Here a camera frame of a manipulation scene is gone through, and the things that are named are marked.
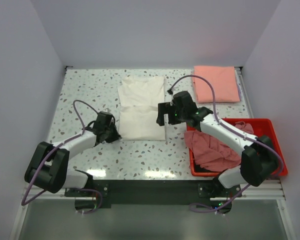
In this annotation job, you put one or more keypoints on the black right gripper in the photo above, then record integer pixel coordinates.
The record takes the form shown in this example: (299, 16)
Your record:
(164, 108)

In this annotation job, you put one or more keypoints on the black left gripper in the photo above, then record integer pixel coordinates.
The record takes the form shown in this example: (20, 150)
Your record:
(116, 136)

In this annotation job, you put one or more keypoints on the white printed t shirt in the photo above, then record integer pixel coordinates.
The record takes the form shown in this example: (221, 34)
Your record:
(139, 98)

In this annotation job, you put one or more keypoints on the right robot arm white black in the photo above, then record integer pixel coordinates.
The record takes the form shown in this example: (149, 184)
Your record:
(258, 157)

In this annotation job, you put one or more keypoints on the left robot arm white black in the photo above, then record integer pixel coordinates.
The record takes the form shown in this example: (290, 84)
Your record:
(48, 167)

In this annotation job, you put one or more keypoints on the dusty pink crumpled t shirt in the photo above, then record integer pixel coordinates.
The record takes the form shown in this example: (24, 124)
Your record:
(208, 154)

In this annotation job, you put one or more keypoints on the folded salmon pink t shirt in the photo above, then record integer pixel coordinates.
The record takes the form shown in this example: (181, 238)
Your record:
(223, 80)

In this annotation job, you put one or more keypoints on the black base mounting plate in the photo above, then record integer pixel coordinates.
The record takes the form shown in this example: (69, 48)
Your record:
(105, 193)

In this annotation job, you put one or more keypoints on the red plastic bin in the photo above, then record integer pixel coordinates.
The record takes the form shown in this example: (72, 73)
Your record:
(256, 126)

